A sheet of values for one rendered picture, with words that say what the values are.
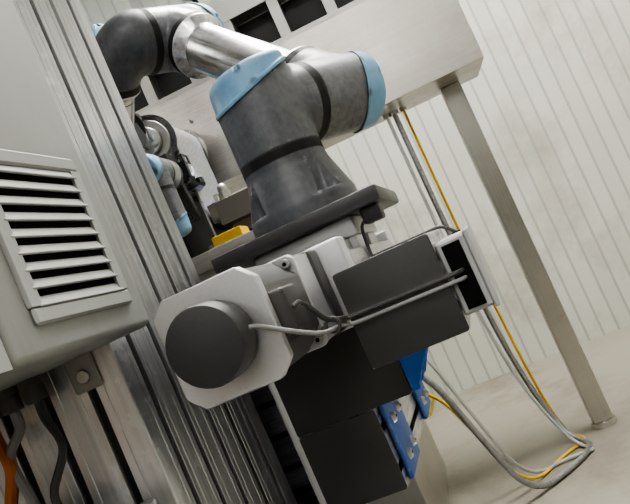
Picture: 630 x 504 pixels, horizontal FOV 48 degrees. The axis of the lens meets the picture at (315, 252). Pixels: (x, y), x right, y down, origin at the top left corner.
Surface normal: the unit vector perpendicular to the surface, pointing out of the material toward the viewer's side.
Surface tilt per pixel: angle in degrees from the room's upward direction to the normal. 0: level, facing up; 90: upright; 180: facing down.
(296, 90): 89
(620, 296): 90
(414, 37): 90
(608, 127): 90
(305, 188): 72
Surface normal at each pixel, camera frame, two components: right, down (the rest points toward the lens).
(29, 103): 0.89, -0.40
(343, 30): -0.16, 0.02
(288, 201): -0.30, -0.25
